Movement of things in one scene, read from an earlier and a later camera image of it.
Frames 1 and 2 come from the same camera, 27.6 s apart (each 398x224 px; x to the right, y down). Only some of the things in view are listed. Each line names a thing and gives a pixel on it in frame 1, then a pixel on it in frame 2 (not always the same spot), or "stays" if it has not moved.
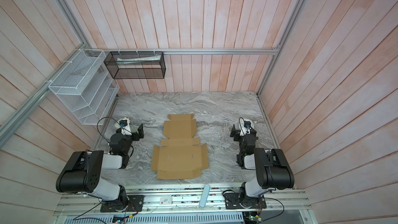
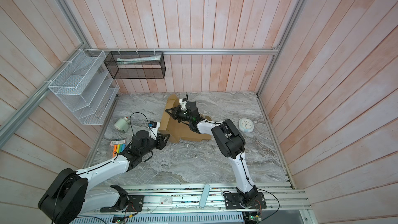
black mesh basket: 136,65 stays
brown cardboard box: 181,155 to 179,130
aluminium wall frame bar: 93,51 stays
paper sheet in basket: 121,61 stays
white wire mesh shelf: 84,86 stays
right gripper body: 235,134 to 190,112
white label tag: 166,200 stays
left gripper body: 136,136 to 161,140
